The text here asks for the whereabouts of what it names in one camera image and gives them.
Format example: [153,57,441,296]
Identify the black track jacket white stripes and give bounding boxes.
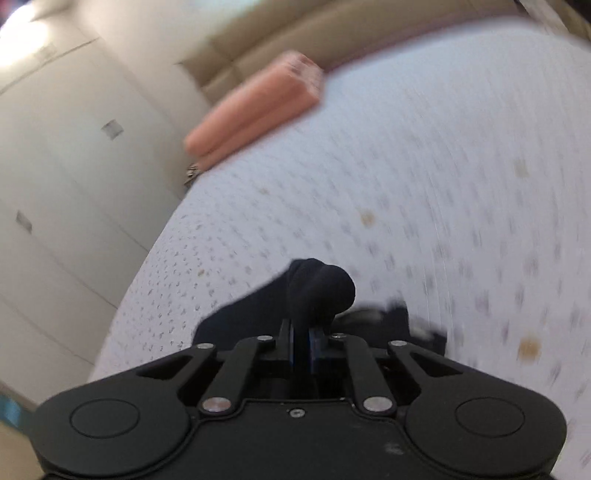
[191,258,447,355]

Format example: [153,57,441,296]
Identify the floral white bed cover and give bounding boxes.
[92,18,590,479]

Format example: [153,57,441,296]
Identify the white wardrobe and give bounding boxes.
[1,40,187,404]

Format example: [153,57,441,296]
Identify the folded pink blanket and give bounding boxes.
[184,51,324,177]

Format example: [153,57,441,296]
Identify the beige padded headboard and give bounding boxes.
[176,0,591,105]

